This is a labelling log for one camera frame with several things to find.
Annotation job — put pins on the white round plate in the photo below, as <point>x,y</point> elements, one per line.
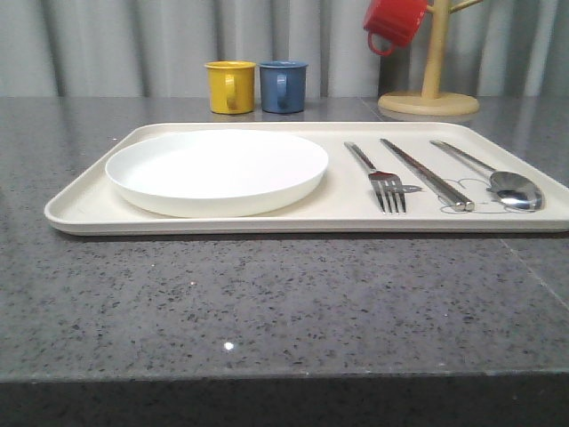
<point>217,173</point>

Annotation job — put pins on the silver metal fork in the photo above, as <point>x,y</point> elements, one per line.
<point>387,187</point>

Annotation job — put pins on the silver metal chopstick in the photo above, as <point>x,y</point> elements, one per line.
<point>451,196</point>
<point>408,188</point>

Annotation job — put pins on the silver metal spoon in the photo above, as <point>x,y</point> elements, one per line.
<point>512,190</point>

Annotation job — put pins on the cream rabbit serving tray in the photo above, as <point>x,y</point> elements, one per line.
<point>344,200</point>

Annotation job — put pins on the blue mug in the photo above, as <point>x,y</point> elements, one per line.
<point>283,86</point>

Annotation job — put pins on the yellow mug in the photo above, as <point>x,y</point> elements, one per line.
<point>231,85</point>

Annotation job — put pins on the wooden mug tree stand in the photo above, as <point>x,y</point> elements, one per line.
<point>430,100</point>

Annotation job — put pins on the red mug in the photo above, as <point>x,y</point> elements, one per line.
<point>396,21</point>

